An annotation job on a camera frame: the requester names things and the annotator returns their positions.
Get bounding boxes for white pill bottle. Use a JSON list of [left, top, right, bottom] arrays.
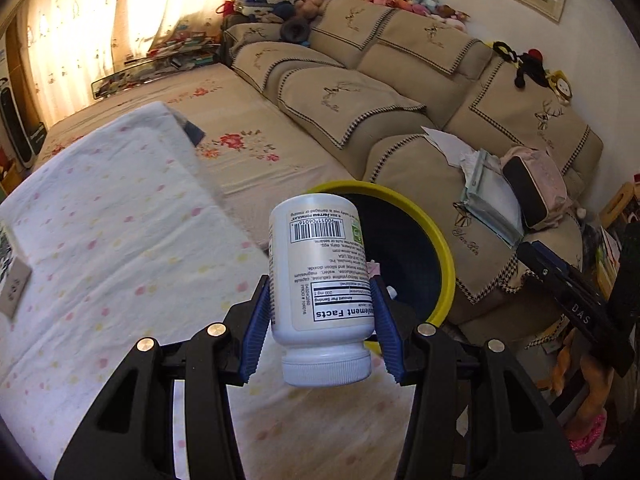
[[268, 194, 377, 388]]

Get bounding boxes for low shelf of books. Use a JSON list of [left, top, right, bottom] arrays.
[[90, 35, 223, 101]]

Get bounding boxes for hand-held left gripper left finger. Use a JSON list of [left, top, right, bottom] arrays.
[[54, 274, 273, 480]]

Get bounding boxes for yellow monkey plush toy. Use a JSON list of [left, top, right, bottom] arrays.
[[545, 70, 573, 106]]

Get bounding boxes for black and red plush toy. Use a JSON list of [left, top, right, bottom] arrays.
[[492, 40, 551, 91]]

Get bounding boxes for pink strawberry milk carton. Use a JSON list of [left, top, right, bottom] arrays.
[[0, 224, 33, 319]]

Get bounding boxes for white paper sheet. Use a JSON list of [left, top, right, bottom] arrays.
[[421, 127, 483, 168]]

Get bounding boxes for beige floral mattress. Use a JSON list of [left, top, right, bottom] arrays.
[[35, 62, 361, 251]]

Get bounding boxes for black tower fan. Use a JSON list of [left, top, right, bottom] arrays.
[[0, 77, 45, 168]]

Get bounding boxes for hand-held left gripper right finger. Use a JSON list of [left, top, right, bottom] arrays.
[[369, 272, 585, 480]]

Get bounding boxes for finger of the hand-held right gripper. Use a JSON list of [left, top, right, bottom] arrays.
[[516, 241, 573, 288]]

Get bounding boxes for yellow rimmed trash bin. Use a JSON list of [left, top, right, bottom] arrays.
[[302, 180, 457, 356]]

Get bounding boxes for cream patterned curtain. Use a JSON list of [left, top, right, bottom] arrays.
[[10, 0, 261, 126]]

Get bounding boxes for yellow wooden toy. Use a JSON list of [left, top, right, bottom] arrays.
[[597, 180, 636, 221]]

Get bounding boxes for beige sofa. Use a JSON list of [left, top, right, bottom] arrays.
[[220, 0, 606, 351]]

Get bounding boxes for blue starred bag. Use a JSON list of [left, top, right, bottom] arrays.
[[235, 0, 281, 16]]

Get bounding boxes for pink and black bag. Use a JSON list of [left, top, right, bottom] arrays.
[[501, 146, 571, 231]]

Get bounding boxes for grey blue folder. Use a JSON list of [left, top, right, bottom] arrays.
[[460, 152, 525, 248]]

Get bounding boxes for dark grey round cushion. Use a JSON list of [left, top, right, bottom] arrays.
[[280, 17, 311, 43]]

